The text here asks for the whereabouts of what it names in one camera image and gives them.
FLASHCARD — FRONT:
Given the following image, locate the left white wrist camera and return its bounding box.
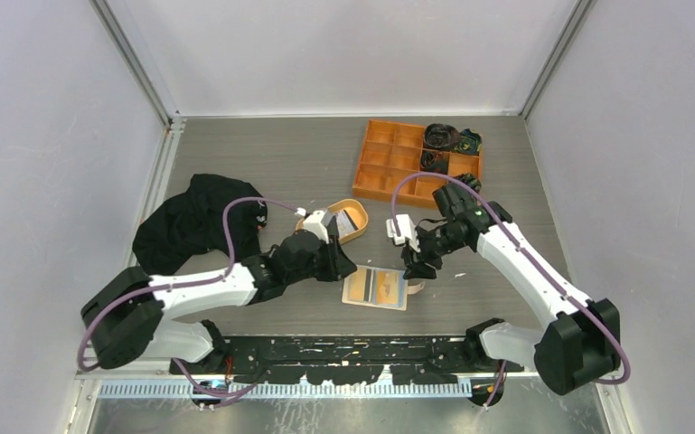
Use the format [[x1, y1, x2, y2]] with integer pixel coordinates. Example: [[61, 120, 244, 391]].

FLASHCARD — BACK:
[[301, 210, 339, 244]]

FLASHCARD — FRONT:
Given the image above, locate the dark rolled tie top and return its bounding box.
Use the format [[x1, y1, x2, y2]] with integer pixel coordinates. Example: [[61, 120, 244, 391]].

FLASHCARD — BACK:
[[423, 123, 461, 151]]

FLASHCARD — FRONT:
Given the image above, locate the dark rolled tie middle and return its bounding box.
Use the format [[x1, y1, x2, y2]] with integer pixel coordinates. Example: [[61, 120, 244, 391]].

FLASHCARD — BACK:
[[419, 149, 450, 175]]

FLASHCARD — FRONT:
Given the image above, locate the orange credit card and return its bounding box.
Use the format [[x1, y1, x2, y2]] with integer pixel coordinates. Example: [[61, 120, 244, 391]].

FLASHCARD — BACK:
[[345, 267, 373, 303]]

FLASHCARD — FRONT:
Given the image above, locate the purple cable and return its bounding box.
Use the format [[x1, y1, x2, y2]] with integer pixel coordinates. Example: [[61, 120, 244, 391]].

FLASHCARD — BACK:
[[76, 196, 309, 410], [390, 172, 632, 410]]

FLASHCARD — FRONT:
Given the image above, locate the dark rolled tie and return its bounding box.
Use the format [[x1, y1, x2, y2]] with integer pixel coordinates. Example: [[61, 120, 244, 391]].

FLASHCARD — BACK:
[[419, 149, 450, 175], [423, 123, 461, 151]]

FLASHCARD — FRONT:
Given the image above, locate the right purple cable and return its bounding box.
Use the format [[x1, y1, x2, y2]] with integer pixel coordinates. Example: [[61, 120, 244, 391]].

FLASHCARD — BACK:
[[390, 172, 632, 410]]

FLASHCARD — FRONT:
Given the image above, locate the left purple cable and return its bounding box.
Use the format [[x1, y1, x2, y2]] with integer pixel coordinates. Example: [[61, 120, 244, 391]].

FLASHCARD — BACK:
[[76, 196, 309, 410]]

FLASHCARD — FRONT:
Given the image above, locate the beige leather card holder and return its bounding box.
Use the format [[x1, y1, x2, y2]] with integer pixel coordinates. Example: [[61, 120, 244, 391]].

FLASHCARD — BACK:
[[342, 266, 426, 311]]

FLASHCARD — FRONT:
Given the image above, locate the yellow oval tray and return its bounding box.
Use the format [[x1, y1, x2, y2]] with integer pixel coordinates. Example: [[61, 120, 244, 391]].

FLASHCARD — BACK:
[[296, 199, 369, 245]]

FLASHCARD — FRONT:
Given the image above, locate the orange compartment organizer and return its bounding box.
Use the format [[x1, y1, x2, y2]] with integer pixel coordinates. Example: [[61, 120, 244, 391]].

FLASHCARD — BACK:
[[352, 119, 484, 202]]

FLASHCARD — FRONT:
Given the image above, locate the green patterned rolled tie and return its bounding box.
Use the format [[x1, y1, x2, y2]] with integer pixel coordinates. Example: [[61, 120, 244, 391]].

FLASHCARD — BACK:
[[455, 128, 483, 156]]

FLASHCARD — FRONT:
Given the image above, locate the black cloth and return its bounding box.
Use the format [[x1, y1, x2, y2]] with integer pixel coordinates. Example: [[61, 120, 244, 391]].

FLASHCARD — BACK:
[[132, 174, 268, 275]]

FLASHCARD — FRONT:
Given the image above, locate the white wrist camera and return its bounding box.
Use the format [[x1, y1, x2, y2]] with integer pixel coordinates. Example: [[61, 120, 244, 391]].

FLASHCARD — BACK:
[[301, 210, 339, 244], [386, 214, 420, 252]]

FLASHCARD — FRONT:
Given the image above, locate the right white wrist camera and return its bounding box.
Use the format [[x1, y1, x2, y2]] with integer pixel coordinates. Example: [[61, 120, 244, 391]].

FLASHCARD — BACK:
[[386, 214, 420, 252]]

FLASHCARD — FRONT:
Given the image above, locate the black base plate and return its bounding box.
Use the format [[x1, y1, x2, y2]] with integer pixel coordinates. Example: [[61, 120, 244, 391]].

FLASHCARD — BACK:
[[185, 335, 499, 385]]

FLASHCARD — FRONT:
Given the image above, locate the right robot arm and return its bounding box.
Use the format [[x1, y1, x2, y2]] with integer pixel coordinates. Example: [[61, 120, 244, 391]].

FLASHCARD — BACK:
[[386, 183, 631, 395]]

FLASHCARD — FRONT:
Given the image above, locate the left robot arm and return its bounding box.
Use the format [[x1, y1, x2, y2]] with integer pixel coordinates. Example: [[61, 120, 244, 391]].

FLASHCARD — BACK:
[[78, 230, 357, 373]]

